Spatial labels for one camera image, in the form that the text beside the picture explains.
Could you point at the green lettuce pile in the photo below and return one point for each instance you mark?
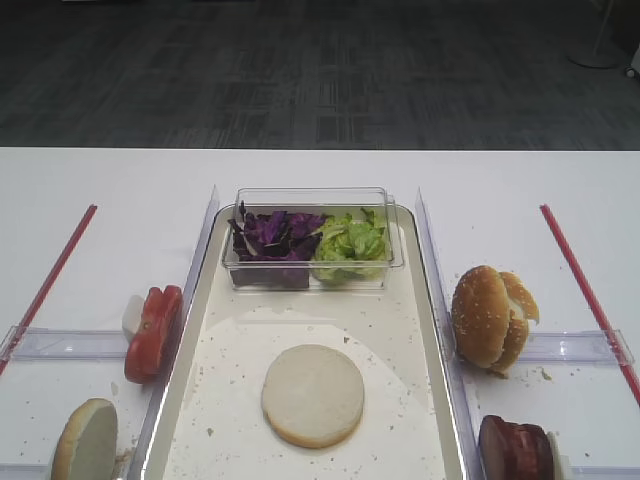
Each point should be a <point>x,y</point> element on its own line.
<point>345,239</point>

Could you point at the white tomato holder block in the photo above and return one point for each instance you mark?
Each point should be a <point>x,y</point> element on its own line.
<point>132,315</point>

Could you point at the red tomato slices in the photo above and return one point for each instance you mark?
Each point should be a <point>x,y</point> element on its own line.
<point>144,357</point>

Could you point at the dark meat patties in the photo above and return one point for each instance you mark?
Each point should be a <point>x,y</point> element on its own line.
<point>515,451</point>

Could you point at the clear plastic salad container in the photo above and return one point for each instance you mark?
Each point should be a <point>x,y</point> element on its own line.
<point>328,201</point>

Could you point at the purple cabbage leaves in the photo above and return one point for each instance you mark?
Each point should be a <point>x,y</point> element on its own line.
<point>276,237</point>

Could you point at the bottom bun slice on tray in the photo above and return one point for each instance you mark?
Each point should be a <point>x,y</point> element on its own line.
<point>313,396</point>

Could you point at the sesame bun tops right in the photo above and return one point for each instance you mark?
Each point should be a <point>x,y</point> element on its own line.
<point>491,312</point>

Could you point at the cream metal tray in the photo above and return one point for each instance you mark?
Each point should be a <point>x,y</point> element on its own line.
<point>211,424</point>

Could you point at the left red strip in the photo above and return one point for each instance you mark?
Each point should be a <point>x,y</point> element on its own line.
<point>47,287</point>

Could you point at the red strip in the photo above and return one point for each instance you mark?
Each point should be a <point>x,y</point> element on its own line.
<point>590,295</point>
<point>47,287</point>

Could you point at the right red strip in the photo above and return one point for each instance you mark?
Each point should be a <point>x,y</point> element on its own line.
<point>590,295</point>

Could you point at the upright bun half left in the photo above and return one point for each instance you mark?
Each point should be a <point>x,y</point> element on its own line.
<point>86,448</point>

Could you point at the white patty holder block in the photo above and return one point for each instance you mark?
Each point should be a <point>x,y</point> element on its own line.
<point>561,465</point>

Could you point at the right long clear rail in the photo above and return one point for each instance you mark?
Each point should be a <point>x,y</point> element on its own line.
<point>468,458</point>

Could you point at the long clear rail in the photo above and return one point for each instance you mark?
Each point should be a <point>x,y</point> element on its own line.
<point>468,458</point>
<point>138,465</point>

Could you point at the right upper clear cross rail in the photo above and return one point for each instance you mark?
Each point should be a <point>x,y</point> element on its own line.
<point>596,347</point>

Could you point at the clear cross rail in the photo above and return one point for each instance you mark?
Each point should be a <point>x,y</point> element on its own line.
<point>596,347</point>
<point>30,343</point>

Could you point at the left long clear rail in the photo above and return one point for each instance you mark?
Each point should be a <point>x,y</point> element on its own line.
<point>138,465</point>

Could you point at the left upper clear cross rail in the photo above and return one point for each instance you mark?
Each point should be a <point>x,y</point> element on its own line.
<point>30,343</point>

